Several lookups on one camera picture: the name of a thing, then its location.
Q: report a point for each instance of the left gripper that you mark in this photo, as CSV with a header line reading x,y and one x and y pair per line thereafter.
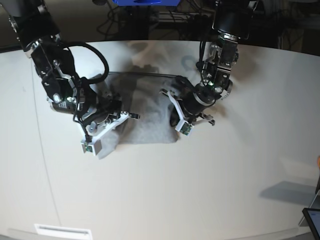
x,y
189,102

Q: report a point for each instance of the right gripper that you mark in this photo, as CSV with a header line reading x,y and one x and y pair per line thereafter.
x,y
103,120

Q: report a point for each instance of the grey T-shirt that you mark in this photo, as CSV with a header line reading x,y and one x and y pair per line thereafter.
x,y
140,94

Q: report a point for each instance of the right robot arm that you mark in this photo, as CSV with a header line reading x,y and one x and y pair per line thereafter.
x,y
39,38

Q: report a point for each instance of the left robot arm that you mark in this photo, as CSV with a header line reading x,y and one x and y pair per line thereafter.
x,y
218,52

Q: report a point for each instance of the black power strip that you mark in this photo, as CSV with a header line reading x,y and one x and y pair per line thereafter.
x,y
174,17

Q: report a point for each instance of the blue box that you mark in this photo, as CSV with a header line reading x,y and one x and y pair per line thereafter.
x,y
168,3

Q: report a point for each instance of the white label strip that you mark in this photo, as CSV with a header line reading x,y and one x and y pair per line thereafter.
x,y
63,232

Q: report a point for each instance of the black tablet on stand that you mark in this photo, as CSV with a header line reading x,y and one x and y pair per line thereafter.
x,y
312,217

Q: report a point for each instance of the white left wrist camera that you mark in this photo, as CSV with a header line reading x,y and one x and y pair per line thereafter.
x,y
184,127

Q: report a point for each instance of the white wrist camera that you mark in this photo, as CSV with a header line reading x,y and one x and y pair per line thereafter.
x,y
184,127
93,147

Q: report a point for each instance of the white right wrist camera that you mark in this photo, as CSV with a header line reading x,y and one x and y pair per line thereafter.
x,y
93,147

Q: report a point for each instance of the orange-handled tool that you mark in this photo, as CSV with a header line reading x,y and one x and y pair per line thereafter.
x,y
318,162

